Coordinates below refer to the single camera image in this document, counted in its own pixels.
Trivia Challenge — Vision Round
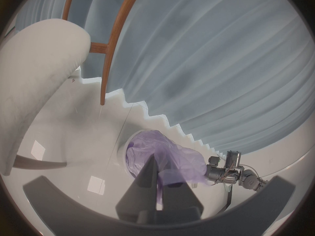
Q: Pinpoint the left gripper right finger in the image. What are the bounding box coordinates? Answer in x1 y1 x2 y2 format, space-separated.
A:
157 171 205 219

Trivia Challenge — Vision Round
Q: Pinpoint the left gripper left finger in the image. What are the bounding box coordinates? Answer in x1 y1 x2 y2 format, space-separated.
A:
115 153 158 225

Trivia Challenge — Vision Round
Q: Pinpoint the purple plastic bag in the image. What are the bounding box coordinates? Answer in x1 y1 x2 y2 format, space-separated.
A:
126 129 210 204

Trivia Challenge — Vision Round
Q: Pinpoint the white trash bin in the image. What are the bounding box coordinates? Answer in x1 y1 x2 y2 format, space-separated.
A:
116 128 160 179

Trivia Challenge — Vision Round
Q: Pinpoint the blue-green curtain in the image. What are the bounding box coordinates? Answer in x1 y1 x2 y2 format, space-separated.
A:
15 0 315 157

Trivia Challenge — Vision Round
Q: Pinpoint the white cushioned wooden chair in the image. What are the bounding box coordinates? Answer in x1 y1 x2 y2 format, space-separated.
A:
0 0 148 177

